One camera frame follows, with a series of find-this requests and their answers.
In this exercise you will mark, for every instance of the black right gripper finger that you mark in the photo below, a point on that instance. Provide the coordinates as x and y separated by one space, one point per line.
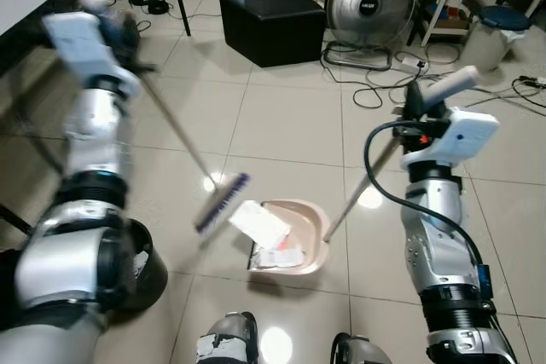
415 101

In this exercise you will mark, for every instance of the broom with dark bristles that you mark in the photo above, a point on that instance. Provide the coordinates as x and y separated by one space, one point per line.
223 204

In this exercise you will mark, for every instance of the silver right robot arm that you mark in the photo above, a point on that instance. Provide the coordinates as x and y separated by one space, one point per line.
439 245

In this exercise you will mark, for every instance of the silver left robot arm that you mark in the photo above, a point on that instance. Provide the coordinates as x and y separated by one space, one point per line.
81 262

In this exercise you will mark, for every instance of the grey round floor fan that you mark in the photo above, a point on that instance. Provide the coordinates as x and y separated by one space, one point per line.
371 2

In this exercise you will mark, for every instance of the white power strip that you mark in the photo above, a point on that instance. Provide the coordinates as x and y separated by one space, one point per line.
411 63

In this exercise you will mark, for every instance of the black power strip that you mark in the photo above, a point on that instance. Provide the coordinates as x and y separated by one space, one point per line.
532 82

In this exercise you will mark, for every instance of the white bin with blue lid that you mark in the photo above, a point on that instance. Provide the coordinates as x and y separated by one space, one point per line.
499 23

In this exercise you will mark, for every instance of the black leather ottoman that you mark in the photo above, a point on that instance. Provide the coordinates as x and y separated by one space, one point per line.
273 27

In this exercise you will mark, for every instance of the white paper sheet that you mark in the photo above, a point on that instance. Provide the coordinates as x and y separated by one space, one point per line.
260 223

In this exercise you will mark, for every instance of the crumpled paper litter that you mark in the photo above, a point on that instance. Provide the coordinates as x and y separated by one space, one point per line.
281 256

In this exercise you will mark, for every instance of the silver right robot leg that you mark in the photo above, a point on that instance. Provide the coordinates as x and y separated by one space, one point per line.
363 351

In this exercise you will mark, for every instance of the black round waste bin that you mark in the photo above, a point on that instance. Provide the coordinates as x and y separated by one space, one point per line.
152 266

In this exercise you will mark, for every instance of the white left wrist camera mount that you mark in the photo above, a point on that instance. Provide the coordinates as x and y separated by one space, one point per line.
85 49

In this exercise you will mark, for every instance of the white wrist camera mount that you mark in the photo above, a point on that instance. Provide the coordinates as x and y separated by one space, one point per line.
85 49
465 135

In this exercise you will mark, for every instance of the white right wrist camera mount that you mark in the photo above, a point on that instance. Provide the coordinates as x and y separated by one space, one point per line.
465 135

